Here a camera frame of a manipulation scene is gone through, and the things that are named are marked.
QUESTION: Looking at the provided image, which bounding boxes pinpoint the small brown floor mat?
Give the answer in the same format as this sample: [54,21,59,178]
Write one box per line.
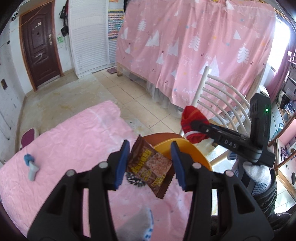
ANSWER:
[107,67,117,74]

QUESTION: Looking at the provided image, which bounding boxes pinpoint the black hanging bags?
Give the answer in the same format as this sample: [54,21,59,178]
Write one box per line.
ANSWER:
[60,0,69,37]

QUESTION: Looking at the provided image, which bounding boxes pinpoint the red striped sock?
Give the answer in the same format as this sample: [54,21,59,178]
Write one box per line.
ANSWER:
[181,105,210,144]

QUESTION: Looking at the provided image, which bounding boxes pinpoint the grey knit gloved hand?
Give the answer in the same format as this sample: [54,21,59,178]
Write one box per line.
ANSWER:
[116,207,154,241]

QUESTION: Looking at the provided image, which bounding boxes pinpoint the black dotted sheet patch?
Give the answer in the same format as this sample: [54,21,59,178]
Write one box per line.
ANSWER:
[126,172,146,187]

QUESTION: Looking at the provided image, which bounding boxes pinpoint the white louvered wardrobe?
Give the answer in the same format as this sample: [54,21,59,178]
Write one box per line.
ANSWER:
[68,0,124,78]

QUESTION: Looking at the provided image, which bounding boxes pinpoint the colourful wall chart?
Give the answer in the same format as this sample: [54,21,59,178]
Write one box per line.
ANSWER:
[108,9,125,40]

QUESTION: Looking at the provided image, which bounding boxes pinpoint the pink bed sheet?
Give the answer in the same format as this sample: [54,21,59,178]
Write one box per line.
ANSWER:
[1,101,192,240]

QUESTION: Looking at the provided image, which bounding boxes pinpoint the yellow round bin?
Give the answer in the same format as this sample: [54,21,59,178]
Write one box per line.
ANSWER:
[143,133,212,171]

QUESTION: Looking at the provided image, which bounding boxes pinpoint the dark brown door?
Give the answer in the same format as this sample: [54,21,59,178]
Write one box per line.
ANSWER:
[19,1,64,91]

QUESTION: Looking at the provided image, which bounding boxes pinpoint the blue knit sock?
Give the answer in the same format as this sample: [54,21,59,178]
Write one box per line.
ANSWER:
[23,154,35,166]

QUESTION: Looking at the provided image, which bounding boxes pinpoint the white metal chair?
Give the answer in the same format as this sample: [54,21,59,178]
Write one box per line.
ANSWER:
[179,66,253,140]

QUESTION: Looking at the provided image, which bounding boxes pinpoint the white gloved right hand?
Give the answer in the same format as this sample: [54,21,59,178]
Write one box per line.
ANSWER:
[243,162,271,196]

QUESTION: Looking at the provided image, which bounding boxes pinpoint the pink tree-print curtain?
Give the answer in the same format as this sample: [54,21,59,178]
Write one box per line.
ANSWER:
[116,1,276,108]

